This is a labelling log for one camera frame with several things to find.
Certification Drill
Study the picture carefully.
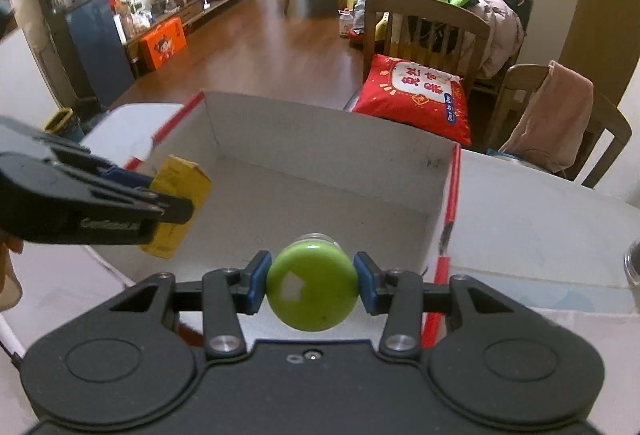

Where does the wooden tv console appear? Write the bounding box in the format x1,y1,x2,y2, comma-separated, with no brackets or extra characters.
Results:
122,0,235,78

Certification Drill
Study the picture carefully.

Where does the red cardboard shoe box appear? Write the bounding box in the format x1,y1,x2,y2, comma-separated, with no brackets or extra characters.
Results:
89,90,462,350

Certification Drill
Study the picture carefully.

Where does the wooden chair with towel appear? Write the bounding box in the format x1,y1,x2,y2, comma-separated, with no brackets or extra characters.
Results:
485,62,632,188

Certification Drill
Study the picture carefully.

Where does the dark blue cabinet appliance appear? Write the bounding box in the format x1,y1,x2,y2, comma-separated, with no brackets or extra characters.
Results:
46,0,134,107

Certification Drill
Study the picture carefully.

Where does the toothpick jar green lid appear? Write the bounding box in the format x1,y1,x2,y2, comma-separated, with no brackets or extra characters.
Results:
266,233,359,332

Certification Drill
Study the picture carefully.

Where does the pink towel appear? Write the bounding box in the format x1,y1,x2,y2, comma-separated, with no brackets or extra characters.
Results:
500,60,593,173

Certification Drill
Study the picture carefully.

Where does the red printed rice bag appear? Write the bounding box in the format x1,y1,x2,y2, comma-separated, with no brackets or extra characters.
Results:
352,54,471,147

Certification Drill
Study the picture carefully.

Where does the orange gift box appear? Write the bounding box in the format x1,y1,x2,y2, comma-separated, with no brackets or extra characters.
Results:
139,17,186,70

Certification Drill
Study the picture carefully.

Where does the person left hand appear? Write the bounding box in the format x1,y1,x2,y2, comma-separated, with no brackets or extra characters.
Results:
0,231,24,311

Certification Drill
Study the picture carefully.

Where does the green trash bin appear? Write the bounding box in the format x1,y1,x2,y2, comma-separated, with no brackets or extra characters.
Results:
44,107,85,143

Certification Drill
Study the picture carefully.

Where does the wooden slatted chair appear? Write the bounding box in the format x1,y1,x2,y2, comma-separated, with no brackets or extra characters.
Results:
362,0,490,94

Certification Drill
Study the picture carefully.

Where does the yellow small carton box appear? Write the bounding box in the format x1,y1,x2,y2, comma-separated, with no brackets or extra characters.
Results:
141,156,212,259

